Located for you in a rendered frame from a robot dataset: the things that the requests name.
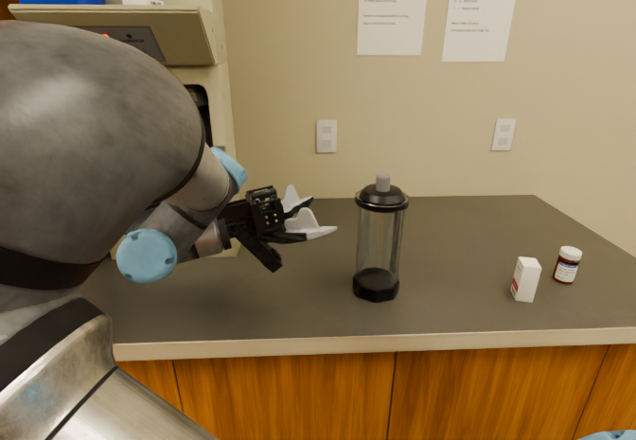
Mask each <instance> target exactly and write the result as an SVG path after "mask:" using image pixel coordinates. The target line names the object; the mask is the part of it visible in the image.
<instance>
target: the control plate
mask: <svg viewBox="0 0 636 440"><path fill-rule="evenodd" d="M72 27H76V28H80V29H83V30H87V31H91V32H94V33H97V34H100V35H103V34H107V35H109V37H110V38H112V39H115V40H117V41H120V42H122V43H124V44H128V45H131V46H133V47H135V48H137V49H138V50H140V51H142V52H143V50H147V51H148V53H147V55H149V56H150V57H152V58H154V59H155V60H157V61H159V62H165V61H166V59H165V57H164V55H163V53H162V51H161V49H160V47H159V45H158V43H157V42H156V40H155V37H154V35H153V33H152V31H151V29H150V27H149V26H72ZM126 34H131V35H132V38H131V39H130V38H128V37H127V36H126Z"/></svg>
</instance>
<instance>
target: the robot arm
mask: <svg viewBox="0 0 636 440"><path fill-rule="evenodd" d="M247 177H248V175H247V172H246V170H245V169H244V168H243V167H242V166H241V165H240V164H239V163H237V162H236V161H235V160H234V159H233V158H232V157H230V156H229V155H228V154H227V153H225V152H224V151H222V150H221V149H219V148H216V147H212V148H209V147H208V145H207V144H206V143H205V130H204V124H203V119H202V116H201V114H200V111H199V109H198V107H197V105H196V103H195V102H194V100H193V99H192V97H191V95H190V94H189V92H188V91H187V89H186V88H185V87H184V85H183V84H182V83H181V82H180V81H179V80H178V79H177V78H176V77H175V76H174V75H173V74H172V73H171V72H170V71H168V70H167V69H166V67H165V66H164V65H163V64H161V63H160V62H159V61H157V60H155V59H154V58H152V57H150V56H149V55H147V54H145V53H143V52H142V51H140V50H138V49H137V48H135V47H133V46H131V45H128V44H124V43H122V42H120V41H117V40H115V39H112V38H110V37H107V36H104V35H100V34H97V33H94V32H91V31H87V30H83V29H80V28H76V27H71V26H62V25H57V24H49V23H38V22H29V21H19V20H0V440H220V439H219V438H217V437H216V436H215V435H213V434H212V433H210V432H209V431H207V430H206V429H205V428H203V427H202V426H200V425H199V424H198V423H196V422H195V421H193V420H192V419H191V418H189V417H188V416H187V415H185V414H183V413H182V412H181V411H179V410H178V409H176V408H175V407H174V406H172V405H171V404H170V403H168V402H167V401H165V400H164V399H163V398H161V397H160V396H159V395H157V394H156V393H154V392H153V391H152V390H151V389H149V388H148V387H147V386H145V385H144V384H143V383H141V382H140V381H138V380H137V379H136V378H134V377H133V376H131V375H130V374H128V373H127V372H126V371H124V370H123V369H121V368H120V367H119V366H117V365H116V362H115V357H114V354H113V325H112V318H110V317H109V316H108V315H106V313H104V312H103V311H101V310H100V309H99V308H97V307H96V306H94V305H93V304H91V303H90V302H89V301H87V300H86V299H85V298H83V297H82V296H81V295H80V294H79V293H78V289H79V288H80V287H81V285H82V284H83V283H84V282H85V281H86V280H87V278H88V277H89V276H90V275H91V273H92V272H93V271H94V270H95V269H96V268H97V266H98V265H99V264H100V263H101V262H102V261H103V260H104V258H105V257H106V255H107V254H108V253H109V252H110V251H111V250H112V249H113V247H114V246H115V245H116V244H117V242H118V241H119V240H120V239H121V238H122V236H123V235H124V234H125V233H126V231H127V230H128V229H129V228H130V227H131V225H132V224H133V223H134V222H135V221H136V219H137V218H138V217H139V216H140V215H141V214H142V212H143V211H144V210H145V209H146V208H147V207H148V206H149V205H153V204H156V203H159V202H161V203H160V205H159V206H158V207H157V208H156V209H155V210H154V211H153V213H152V214H151V215H150V216H149V217H148V218H147V220H146V221H145V222H144V223H143V224H142V225H141V227H140V228H139V229H138V230H136V231H133V232H130V233H129V234H127V235H126V236H125V239H124V240H123V241H122V243H121V244H120V246H119V248H118V250H117V253H116V263H117V267H118V269H119V270H120V272H121V273H122V274H123V275H124V276H125V277H126V278H127V279H129V280H130V281H132V282H134V283H137V284H151V283H155V282H157V281H159V280H162V279H164V278H166V277H167V276H169V275H170V274H171V273H172V271H173V270H174V268H175V266H176V265H177V264H180V263H184V262H187V261H190V260H194V259H197V258H202V257H206V256H209V255H215V254H219V253H221V252H222V249H224V250H229V249H232V245H231V240H230V238H236V239H237V240H238V241H239V242H240V243H241V244H242V245H243V246H244V247H245V248H246V249H248V250H249V251H250V252H251V253H252V254H253V255H254V256H255V257H256V258H257V259H258V260H259V261H260V262H261V263H262V264H263V265H264V266H265V267H266V268H267V269H268V270H270V271H271V272H272V273H275V272H276V271H277V270H278V269H279V268H281V267H282V266H283V265H282V261H281V256H280V254H279V252H278V251H277V250H276V249H274V248H272V247H271V246H270V245H269V244H268V242H273V243H279V244H290V243H296V242H302V241H307V240H310V239H315V238H320V237H323V236H326V235H329V234H331V233H333V232H335V231H337V226H322V227H319V225H318V223H317V221H316V219H315V217H314V215H313V213H312V211H311V210H310V209H308V208H307V207H309V205H310V204H311V202H312V200H313V197H312V196H311V197H306V198H303V199H299V196H298V194H297V192H296V190H295V188H294V186H293V185H288V186H287V187H286V191H285V197H284V199H283V200H281V201H280V198H277V192H276V190H275V188H274V187H273V186H272V185H269V186H265V187H261V188H257V189H253V190H249V191H246V195H245V198H246V199H242V200H238V201H233V202H230V200H231V199H232V198H233V197H234V196H235V195H237V194H238V193H239V190H240V188H241V187H242V185H243V184H244V183H245V181H246V180H247ZM267 188H268V189H267ZM263 189H267V190H263ZM259 190H263V191H259ZM255 191H259V192H255ZM254 192H255V193H254ZM297 212H299V213H298V216H297V218H295V219H291V217H293V215H294V214H295V213H297Z"/></svg>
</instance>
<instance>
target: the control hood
mask: <svg viewBox="0 0 636 440"><path fill-rule="evenodd" d="M8 8H9V11H10V12H11V13H12V14H13V16H14V17H15V18H16V19H17V20H19V21H29V22H38V23H49V24H57V25H62V26H149V27H150V29H151V31H152V33H153V35H154V37H155V40H156V42H157V43H158V45H159V47H160V49H161V51H162V53H163V55H164V57H165V59H166V61H165V62H160V63H161V64H163V65H215V64H217V63H218V57H217V47H216V37H215V28H214V18H213V12H211V11H210V10H208V9H204V8H202V7H200V6H197V5H33V4H9V6H8Z"/></svg>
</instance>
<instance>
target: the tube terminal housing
mask: <svg viewBox="0 0 636 440"><path fill-rule="evenodd" d="M105 5H123V2H122V0H105ZM164 5H197V6H200V7H202V8H204V9H208V10H210V11H211V12H213V18H214V28H215V37H216V47H217V57H218V63H217V64H215V65H164V66H165V67H166V69H167V70H168V71H170V72H171V73H172V74H173V75H174V76H175V77H176V78H177V79H178V80H179V81H180V82H181V83H182V84H200V85H201V86H203V87H204V88H205V90H206V92H207V97H208V105H209V113H210V122H211V131H212V139H213V147H215V146H224V149H225V153H227V154H228V155H229V156H230V157H232V158H233V159H234V160H235V161H237V158H236V148H235V136H234V126H233V116H232V105H231V94H230V83H229V73H228V63H227V52H226V41H225V30H224V20H223V9H222V0H164ZM125 236H126V235H123V236H122V238H121V239H120V240H119V241H118V242H117V244H116V245H115V246H114V247H113V249H112V250H111V251H110V254H111V258H112V259H116V253H117V250H118V248H119V246H120V244H121V243H122V241H123V240H124V239H125ZM230 240H231V245H232V249H229V250H224V249H222V252H221V253H219V254H215V255H209V256H206V257H230V256H238V253H239V247H240V244H241V243H240V242H239V241H238V240H237V239H236V238H230Z"/></svg>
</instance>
